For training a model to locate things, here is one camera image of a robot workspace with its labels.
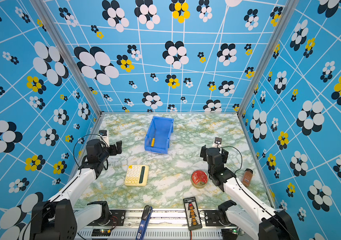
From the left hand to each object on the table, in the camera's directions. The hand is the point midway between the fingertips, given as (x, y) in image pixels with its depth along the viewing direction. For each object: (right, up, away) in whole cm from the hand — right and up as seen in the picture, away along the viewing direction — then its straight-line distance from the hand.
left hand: (114, 141), depth 87 cm
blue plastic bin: (+24, 0, +16) cm, 29 cm away
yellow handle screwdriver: (+21, -3, +15) cm, 26 cm away
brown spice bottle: (+76, -20, -4) cm, 79 cm away
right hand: (+58, -4, -3) cm, 59 cm away
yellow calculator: (+14, -20, 0) cm, 25 cm away
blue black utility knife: (+22, -37, -17) cm, 46 cm away
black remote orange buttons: (+45, -35, -15) cm, 59 cm away
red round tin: (+50, -21, -3) cm, 54 cm away
